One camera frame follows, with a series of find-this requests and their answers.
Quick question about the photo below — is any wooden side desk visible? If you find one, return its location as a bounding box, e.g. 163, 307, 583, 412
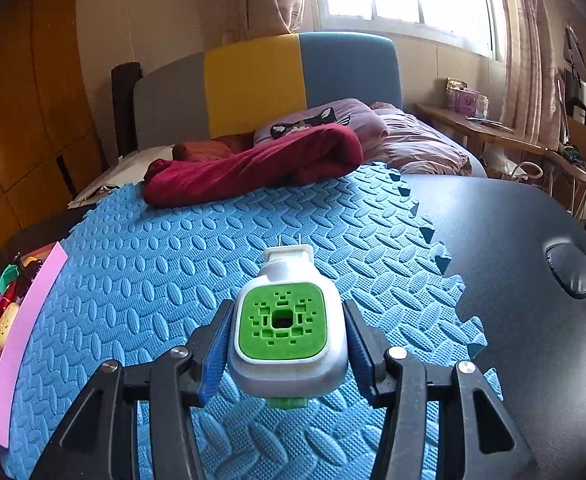
415, 102, 548, 161

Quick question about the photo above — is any black round cushion plug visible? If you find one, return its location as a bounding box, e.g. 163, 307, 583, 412
543, 242, 586, 300

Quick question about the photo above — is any grey yellow blue headboard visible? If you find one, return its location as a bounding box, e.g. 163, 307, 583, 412
133, 31, 404, 153

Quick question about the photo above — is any dark brown flower-shaped toy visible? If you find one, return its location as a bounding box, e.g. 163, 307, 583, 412
15, 255, 44, 296

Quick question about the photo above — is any rust red cloth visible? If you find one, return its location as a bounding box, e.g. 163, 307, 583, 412
172, 140, 234, 163

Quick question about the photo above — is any pink cardboard box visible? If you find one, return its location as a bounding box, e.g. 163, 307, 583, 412
0, 241, 68, 448

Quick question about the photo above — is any purple cat print pillow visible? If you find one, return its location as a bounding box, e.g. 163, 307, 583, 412
253, 99, 388, 148

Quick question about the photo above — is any wooden wardrobe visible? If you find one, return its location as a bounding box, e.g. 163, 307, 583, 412
0, 0, 118, 256

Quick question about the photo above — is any pink storage box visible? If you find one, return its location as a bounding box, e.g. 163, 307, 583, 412
447, 77, 490, 115

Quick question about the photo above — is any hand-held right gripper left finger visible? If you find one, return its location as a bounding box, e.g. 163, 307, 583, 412
30, 299, 236, 480

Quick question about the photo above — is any maroon cloth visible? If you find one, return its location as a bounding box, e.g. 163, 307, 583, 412
144, 124, 364, 207

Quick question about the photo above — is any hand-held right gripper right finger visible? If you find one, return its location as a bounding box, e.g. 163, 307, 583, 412
342, 300, 538, 480

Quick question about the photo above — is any beige oval perforated case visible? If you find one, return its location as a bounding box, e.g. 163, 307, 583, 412
0, 305, 20, 348

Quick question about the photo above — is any green plastic toy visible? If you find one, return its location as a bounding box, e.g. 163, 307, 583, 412
0, 265, 21, 293

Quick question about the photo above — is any pink quilt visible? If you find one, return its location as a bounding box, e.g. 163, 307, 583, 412
370, 101, 474, 177

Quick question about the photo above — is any white cable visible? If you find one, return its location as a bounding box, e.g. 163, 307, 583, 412
503, 160, 544, 181

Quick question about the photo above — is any green white plug-in device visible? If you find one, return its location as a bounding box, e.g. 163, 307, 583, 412
229, 232, 348, 409

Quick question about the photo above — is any small folding table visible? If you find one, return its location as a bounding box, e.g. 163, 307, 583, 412
547, 146, 586, 183

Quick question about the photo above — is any blue foam mat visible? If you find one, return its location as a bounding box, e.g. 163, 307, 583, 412
0, 162, 504, 480

